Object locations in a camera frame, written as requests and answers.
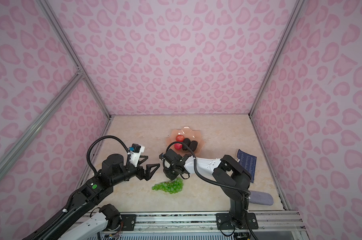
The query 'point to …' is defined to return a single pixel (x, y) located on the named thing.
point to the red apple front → (178, 146)
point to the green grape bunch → (175, 185)
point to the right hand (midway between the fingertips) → (170, 172)
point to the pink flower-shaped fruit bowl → (188, 133)
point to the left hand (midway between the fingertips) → (153, 159)
